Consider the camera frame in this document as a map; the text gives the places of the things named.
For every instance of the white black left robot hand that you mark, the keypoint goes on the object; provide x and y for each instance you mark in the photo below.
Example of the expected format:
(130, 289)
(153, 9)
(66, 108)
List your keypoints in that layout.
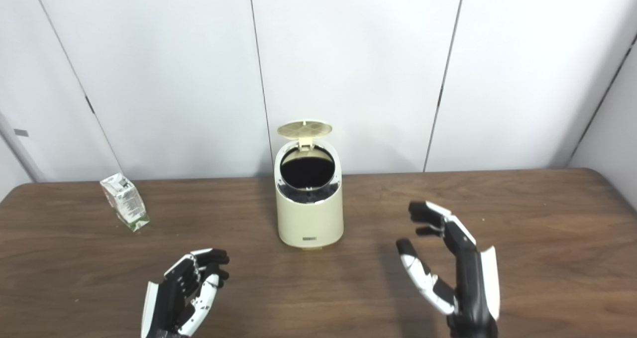
(171, 298)

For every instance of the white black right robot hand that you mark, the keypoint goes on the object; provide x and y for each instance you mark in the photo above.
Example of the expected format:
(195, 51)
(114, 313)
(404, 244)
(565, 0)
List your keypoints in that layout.
(470, 288)

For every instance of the small white milk carton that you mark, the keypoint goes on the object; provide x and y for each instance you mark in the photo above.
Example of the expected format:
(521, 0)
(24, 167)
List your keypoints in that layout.
(124, 203)

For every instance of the cream-colored desktop trash bin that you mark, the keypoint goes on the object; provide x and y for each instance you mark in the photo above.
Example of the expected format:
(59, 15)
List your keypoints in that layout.
(308, 218)

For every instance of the round cream bin lid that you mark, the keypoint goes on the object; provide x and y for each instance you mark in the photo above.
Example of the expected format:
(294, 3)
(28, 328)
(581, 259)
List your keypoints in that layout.
(304, 128)

